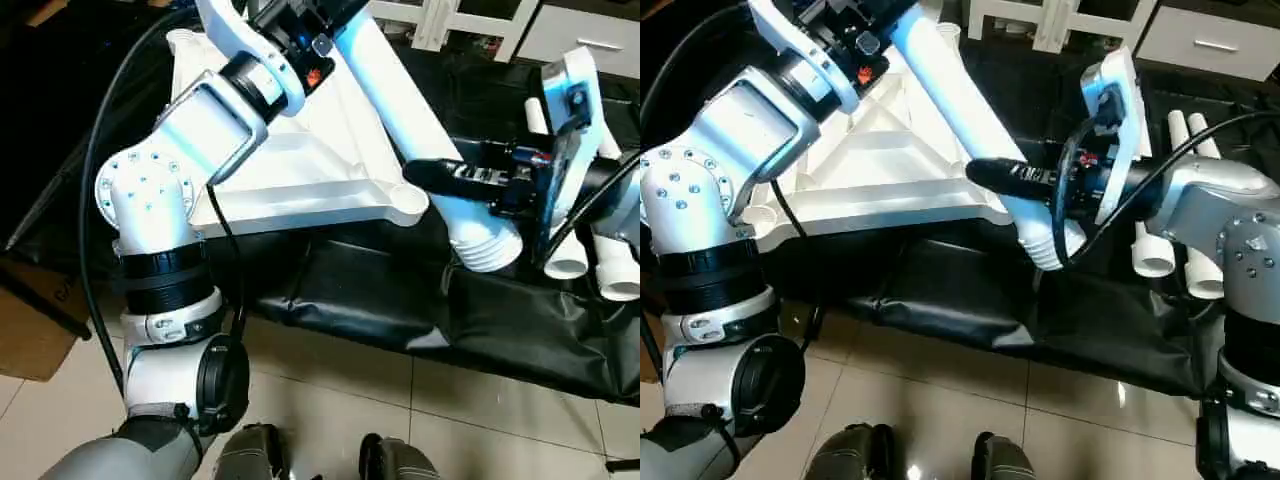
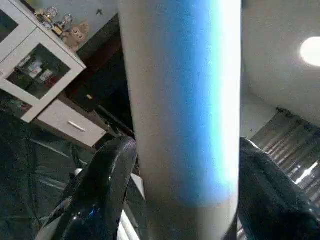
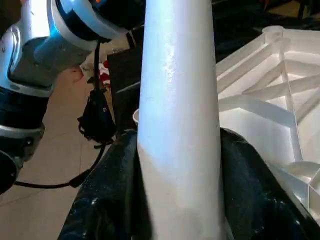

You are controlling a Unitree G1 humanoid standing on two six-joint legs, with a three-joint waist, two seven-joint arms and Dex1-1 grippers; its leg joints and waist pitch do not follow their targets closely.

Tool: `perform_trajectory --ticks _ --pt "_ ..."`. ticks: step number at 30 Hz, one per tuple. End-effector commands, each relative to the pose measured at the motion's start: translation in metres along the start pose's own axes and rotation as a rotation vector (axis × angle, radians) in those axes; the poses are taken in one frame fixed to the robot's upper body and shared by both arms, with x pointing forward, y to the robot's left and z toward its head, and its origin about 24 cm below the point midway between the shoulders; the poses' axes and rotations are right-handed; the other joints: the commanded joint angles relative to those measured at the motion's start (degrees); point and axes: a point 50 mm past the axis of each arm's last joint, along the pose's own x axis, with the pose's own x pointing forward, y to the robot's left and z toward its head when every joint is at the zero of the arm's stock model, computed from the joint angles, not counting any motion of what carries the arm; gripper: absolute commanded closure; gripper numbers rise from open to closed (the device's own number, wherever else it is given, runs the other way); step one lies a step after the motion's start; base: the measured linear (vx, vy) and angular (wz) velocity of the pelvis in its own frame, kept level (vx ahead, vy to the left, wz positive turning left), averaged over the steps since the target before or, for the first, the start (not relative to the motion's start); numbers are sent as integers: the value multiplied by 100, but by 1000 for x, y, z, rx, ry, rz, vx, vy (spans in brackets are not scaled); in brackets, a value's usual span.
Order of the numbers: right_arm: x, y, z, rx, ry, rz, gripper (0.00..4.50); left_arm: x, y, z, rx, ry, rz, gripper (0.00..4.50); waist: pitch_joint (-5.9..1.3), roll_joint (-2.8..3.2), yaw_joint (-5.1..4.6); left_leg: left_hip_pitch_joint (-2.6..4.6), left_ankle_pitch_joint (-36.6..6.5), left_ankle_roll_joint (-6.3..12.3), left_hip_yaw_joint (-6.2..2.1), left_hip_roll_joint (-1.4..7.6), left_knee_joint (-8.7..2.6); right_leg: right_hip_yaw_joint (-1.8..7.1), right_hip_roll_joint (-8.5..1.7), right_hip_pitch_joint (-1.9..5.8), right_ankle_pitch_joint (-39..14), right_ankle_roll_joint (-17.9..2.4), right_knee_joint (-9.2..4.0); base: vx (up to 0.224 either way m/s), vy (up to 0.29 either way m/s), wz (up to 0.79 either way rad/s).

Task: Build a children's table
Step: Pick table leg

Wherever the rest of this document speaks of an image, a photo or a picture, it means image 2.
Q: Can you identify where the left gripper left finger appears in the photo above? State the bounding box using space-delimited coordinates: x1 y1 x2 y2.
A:
37 136 138 240

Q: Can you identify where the small beige teddy bear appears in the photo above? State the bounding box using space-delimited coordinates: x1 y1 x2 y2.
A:
63 22 90 51

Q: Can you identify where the small golden trophy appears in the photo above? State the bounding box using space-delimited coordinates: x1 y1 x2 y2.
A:
44 6 60 26

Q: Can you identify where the white glass door cabinet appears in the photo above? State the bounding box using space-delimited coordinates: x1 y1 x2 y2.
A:
0 0 87 123

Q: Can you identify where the black work mat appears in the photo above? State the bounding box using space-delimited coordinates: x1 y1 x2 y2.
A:
0 107 146 240

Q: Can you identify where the grey curtain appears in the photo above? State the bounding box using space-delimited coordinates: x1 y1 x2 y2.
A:
247 107 320 201

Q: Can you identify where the white drawer unit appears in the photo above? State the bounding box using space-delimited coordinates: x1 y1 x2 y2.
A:
36 99 108 148

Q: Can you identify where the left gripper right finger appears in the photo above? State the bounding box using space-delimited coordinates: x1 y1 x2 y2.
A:
237 139 320 240

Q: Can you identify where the round ceiling light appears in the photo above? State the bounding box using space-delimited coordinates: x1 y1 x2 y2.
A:
299 36 320 68

